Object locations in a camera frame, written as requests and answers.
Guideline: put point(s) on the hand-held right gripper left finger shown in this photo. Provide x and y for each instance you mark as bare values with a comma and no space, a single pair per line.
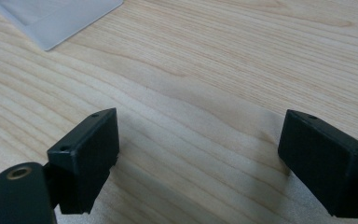
85,161

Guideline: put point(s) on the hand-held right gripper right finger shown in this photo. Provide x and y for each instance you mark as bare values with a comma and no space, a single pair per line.
326,165

